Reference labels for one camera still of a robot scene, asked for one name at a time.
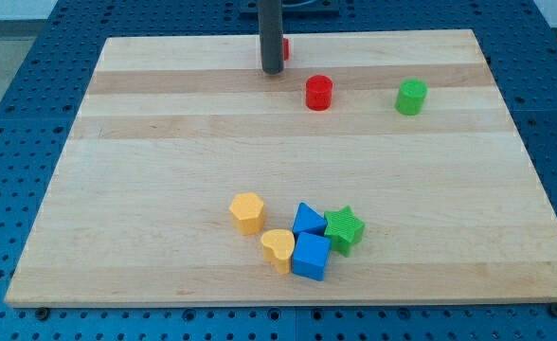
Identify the yellow hexagon block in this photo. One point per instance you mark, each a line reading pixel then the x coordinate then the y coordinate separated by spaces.
pixel 248 213

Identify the blue triangle block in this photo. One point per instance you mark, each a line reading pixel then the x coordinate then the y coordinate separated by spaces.
pixel 308 221

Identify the yellow heart block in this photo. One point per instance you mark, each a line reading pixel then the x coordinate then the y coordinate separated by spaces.
pixel 278 246

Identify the blue cube block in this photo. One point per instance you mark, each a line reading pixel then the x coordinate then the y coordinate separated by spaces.
pixel 311 256

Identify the green star block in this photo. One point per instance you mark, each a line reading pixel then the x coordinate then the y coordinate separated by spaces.
pixel 344 229

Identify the red cylinder block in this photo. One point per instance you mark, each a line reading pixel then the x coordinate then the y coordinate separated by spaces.
pixel 318 92

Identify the small red block behind rod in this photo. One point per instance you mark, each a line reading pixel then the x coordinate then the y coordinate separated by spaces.
pixel 286 49

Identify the light wooden board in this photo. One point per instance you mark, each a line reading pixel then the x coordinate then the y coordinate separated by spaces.
pixel 171 129

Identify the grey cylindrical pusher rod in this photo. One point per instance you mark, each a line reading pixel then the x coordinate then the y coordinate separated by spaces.
pixel 271 36

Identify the green cylinder block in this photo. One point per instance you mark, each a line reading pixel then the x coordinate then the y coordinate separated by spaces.
pixel 411 97

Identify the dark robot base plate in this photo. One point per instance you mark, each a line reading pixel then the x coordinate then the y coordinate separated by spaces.
pixel 249 8

